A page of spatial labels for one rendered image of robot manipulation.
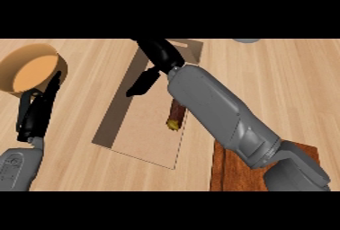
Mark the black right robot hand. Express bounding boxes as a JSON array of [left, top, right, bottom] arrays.
[[125, 39, 188, 98]]

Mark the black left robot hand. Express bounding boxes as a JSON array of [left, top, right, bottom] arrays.
[[15, 70, 64, 144]]

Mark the reddish brown sweet potato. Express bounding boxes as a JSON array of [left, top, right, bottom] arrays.
[[165, 98, 188, 132]]

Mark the open cardboard box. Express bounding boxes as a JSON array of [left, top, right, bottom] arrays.
[[91, 39, 206, 171]]

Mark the reddish brown wooden cutting board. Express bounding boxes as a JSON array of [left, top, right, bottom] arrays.
[[209, 139, 321, 192]]

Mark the tan round pot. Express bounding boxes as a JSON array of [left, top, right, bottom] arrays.
[[0, 43, 70, 99]]

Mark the grey round object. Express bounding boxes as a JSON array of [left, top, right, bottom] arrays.
[[230, 39, 264, 45]]

